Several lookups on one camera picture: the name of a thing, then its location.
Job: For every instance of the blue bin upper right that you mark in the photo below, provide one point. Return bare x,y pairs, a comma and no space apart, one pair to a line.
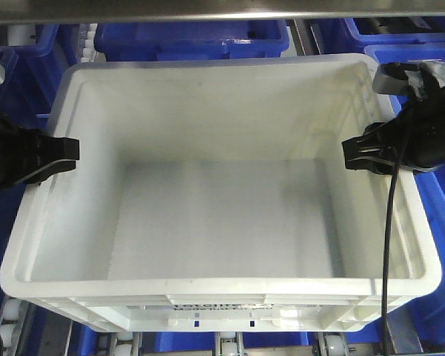
353,35

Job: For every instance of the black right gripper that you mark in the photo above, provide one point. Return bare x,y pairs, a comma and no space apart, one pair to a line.
414,139

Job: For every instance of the middle roller track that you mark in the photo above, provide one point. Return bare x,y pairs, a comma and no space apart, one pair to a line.
228,344

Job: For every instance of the roller track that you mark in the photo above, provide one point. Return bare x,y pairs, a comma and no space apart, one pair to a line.
15,315
228,344
332,344

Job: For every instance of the blue bin at left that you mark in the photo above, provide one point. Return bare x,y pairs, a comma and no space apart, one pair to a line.
35,57

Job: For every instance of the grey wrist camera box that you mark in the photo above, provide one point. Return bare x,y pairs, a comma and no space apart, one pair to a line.
421,79

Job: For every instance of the left roller track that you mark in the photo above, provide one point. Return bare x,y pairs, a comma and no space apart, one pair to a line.
15,315

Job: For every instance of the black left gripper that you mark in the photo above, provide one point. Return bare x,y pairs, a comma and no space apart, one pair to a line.
23,148

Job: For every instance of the white plastic bin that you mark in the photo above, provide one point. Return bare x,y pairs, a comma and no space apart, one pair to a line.
208,196

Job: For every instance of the right roller track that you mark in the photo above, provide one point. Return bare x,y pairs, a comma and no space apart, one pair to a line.
332,344

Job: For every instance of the blue bin behind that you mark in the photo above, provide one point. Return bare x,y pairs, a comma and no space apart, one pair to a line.
180,41

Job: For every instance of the metal shelf beam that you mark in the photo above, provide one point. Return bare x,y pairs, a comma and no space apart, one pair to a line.
60,12

